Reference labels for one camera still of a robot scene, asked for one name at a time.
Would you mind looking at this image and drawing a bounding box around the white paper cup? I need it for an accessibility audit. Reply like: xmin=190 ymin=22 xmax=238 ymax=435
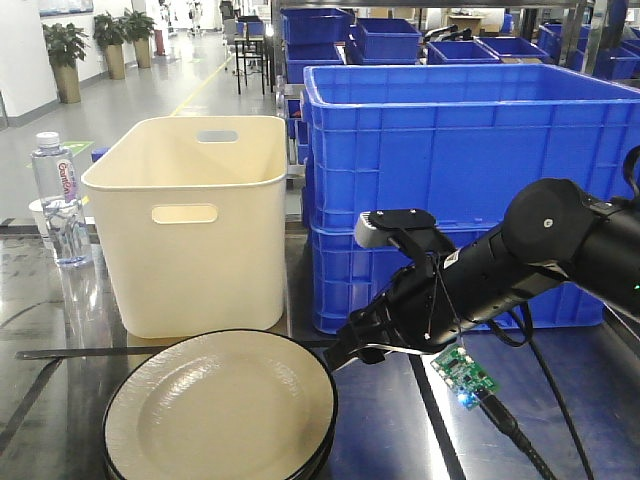
xmin=28 ymin=199 xmax=55 ymax=253

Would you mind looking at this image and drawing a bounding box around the black cable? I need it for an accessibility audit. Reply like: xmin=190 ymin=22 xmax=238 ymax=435
xmin=479 ymin=299 xmax=596 ymax=480

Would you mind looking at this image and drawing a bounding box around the potted plant gold pot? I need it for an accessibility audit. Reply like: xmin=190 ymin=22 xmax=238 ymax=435
xmin=42 ymin=23 xmax=88 ymax=104

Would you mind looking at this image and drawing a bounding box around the clear water bottle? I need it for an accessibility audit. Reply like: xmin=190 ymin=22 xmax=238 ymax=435
xmin=31 ymin=131 xmax=93 ymax=267

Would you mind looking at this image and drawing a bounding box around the cream plastic bin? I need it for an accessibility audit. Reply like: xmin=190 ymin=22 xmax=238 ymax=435
xmin=81 ymin=116 xmax=287 ymax=338

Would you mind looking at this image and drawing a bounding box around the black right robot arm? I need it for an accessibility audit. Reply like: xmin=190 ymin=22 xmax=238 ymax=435
xmin=324 ymin=178 xmax=639 ymax=370

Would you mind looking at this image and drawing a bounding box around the blue bin on shelf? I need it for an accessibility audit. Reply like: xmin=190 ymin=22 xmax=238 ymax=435
xmin=427 ymin=41 xmax=501 ymax=65
xmin=353 ymin=18 xmax=421 ymax=65
xmin=280 ymin=7 xmax=354 ymax=46

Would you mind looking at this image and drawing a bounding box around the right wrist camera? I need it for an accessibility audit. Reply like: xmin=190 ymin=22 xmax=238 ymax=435
xmin=354 ymin=208 xmax=436 ymax=249

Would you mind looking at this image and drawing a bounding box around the green circuit board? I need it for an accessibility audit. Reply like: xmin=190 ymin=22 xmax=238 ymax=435
xmin=430 ymin=344 xmax=499 ymax=410

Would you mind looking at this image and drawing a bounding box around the lower blue crate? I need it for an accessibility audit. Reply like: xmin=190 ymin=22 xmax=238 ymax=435
xmin=308 ymin=219 xmax=607 ymax=335

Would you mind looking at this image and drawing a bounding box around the large blue plastic crate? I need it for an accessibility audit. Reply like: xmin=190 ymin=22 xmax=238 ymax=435
xmin=302 ymin=64 xmax=639 ymax=229

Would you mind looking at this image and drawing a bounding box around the beige plate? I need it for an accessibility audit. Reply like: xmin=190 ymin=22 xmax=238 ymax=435
xmin=101 ymin=436 xmax=334 ymax=480
xmin=103 ymin=329 xmax=338 ymax=479

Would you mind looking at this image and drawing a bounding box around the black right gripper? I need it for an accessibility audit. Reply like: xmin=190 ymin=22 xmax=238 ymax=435
xmin=323 ymin=251 xmax=465 ymax=371

